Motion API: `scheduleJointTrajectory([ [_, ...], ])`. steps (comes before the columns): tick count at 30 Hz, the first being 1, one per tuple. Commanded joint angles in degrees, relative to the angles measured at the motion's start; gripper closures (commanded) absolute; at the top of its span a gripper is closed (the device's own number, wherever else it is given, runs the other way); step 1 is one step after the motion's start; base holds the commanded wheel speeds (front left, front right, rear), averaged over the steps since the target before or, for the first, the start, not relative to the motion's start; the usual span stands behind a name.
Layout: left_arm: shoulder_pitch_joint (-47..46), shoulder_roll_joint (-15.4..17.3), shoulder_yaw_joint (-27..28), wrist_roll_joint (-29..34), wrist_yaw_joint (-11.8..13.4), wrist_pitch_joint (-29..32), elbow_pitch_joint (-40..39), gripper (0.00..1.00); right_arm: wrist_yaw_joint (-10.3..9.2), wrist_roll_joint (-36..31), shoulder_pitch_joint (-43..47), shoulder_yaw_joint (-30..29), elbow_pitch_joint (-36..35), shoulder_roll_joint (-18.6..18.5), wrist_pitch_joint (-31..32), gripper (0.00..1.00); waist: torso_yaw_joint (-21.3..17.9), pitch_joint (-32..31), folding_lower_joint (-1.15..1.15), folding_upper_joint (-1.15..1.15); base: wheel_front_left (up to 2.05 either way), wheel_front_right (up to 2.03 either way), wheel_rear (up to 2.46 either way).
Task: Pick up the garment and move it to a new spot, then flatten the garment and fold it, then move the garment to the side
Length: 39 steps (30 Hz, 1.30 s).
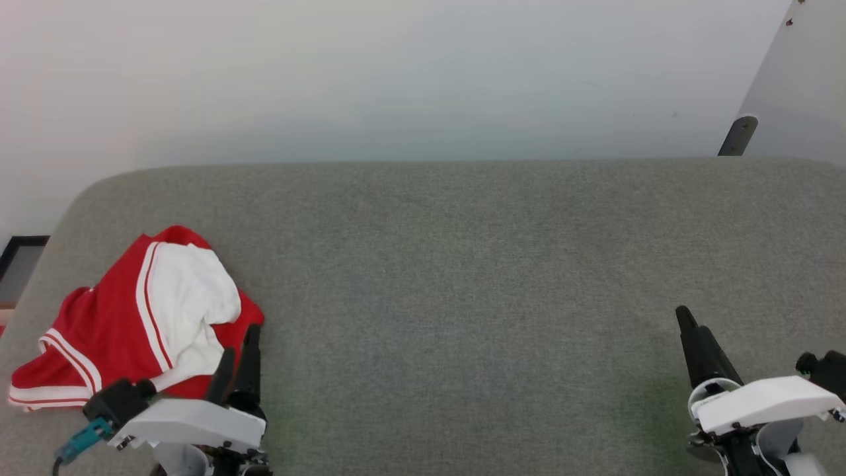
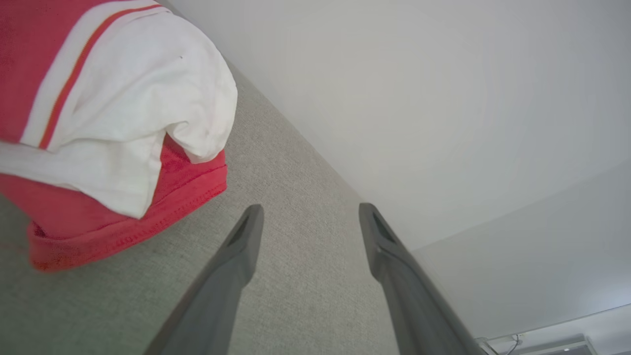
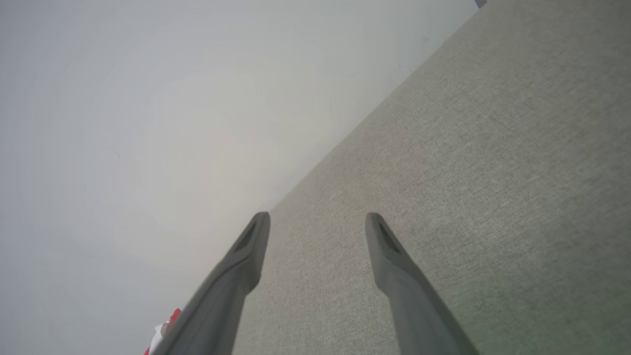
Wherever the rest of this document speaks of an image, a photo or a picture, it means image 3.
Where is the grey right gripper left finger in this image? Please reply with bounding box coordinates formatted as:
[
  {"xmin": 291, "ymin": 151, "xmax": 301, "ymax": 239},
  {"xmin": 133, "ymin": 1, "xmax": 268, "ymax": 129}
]
[{"xmin": 152, "ymin": 212, "xmax": 271, "ymax": 355}]

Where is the grey fabric sofa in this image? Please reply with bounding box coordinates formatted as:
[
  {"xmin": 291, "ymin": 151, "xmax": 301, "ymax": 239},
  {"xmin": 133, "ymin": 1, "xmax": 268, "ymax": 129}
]
[{"xmin": 232, "ymin": 0, "xmax": 631, "ymax": 355}]

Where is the red and white garment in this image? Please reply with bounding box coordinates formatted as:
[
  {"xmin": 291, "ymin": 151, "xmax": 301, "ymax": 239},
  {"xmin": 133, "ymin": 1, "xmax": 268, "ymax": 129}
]
[{"xmin": 144, "ymin": 308, "xmax": 182, "ymax": 355}]

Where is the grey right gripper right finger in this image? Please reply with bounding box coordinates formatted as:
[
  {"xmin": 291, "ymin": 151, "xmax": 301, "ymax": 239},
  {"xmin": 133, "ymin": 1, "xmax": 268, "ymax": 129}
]
[{"xmin": 365, "ymin": 212, "xmax": 480, "ymax": 355}]

